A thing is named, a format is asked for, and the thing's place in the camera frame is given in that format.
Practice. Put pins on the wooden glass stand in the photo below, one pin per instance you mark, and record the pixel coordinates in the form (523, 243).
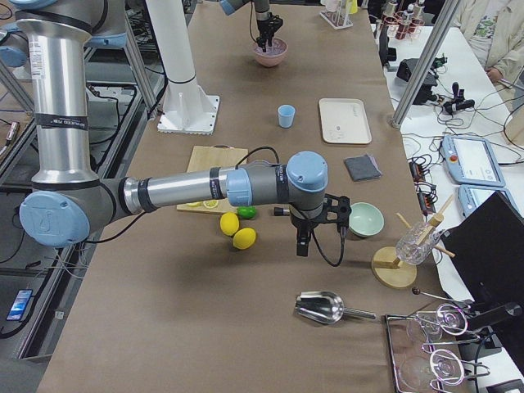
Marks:
(393, 272)

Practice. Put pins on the pink bowl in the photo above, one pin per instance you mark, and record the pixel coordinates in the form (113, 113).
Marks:
(270, 61)

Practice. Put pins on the yellow lemon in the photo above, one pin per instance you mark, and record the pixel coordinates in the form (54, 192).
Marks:
(244, 238)
(229, 223)

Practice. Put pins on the wooden cutting board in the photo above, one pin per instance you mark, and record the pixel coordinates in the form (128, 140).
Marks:
(203, 158)

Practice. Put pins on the cream rabbit tray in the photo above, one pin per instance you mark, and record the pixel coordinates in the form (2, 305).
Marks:
(344, 121)

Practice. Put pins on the light blue plastic cup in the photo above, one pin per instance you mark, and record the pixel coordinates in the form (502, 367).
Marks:
(286, 115)

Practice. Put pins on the smartphone on floor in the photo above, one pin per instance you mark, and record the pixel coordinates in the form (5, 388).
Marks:
(19, 305)

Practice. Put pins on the seated person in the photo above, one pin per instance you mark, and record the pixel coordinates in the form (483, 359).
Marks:
(494, 32)

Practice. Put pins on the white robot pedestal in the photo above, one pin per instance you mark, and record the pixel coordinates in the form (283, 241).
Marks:
(186, 106)

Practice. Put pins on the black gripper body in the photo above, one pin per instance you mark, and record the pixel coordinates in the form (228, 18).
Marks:
(265, 25)
(301, 224)

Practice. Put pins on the green lime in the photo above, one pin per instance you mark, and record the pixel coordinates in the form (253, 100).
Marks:
(247, 212)

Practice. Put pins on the aluminium frame post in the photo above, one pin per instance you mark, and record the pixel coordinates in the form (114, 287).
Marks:
(442, 37)

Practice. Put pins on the teach pendant tablet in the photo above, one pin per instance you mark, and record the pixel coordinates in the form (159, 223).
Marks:
(471, 160)
(472, 196)

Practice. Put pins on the mint green bowl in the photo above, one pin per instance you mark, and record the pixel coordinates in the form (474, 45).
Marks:
(366, 220)

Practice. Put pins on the steel ice scoop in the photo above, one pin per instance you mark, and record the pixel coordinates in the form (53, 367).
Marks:
(326, 307)

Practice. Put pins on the clear crystal glass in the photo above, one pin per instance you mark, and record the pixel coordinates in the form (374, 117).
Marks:
(416, 245)

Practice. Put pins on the black monitor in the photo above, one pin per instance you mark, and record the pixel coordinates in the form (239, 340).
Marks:
(488, 247)

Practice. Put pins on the clear ice cubes pile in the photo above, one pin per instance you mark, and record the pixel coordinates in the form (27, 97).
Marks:
(276, 48)

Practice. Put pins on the grey folded cloth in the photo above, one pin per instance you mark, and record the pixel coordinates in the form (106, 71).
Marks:
(362, 168)

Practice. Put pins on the wire wine glass rack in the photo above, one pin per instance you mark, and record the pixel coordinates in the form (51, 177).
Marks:
(439, 350)

